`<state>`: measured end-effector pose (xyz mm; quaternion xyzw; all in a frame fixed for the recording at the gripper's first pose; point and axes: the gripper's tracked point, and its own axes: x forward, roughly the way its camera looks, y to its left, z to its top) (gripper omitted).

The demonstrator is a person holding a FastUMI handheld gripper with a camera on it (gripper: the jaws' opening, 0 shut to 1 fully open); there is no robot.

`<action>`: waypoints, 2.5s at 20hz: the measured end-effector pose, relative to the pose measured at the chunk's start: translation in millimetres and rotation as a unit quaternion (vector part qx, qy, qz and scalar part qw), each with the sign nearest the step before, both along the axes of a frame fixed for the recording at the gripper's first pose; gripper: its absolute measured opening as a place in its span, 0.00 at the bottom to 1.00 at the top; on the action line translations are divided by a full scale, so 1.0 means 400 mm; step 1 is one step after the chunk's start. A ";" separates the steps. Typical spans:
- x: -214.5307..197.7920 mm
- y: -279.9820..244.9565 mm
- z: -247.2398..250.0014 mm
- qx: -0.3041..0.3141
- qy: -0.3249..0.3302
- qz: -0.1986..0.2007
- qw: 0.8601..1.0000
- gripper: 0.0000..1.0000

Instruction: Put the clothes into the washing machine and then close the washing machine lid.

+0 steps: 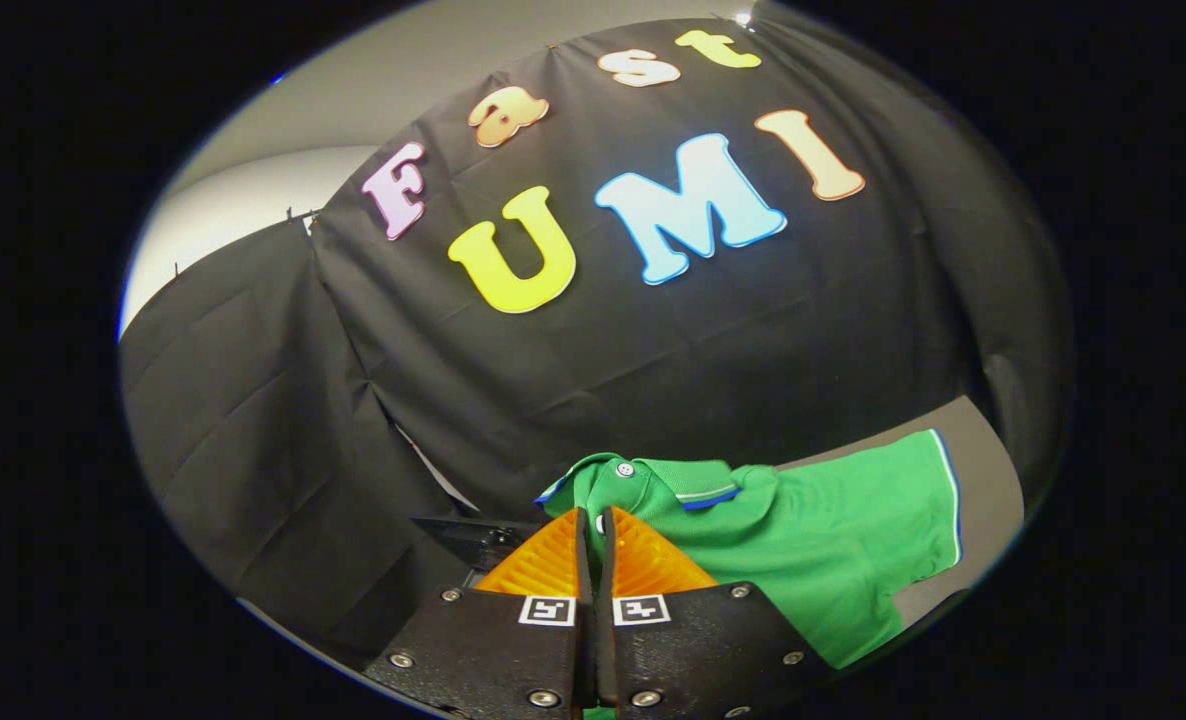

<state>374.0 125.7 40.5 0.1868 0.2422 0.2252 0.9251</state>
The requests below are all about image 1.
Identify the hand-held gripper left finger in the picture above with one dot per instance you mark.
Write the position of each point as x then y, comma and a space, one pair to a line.
498, 650

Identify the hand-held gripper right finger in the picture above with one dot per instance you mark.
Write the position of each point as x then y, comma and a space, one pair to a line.
693, 650

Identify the green polo shirt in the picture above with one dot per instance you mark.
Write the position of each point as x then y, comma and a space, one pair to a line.
833, 530

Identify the black backdrop cloth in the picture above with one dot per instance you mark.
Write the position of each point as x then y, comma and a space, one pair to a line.
653, 350

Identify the grey cabinet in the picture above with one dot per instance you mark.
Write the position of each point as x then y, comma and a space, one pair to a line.
983, 480

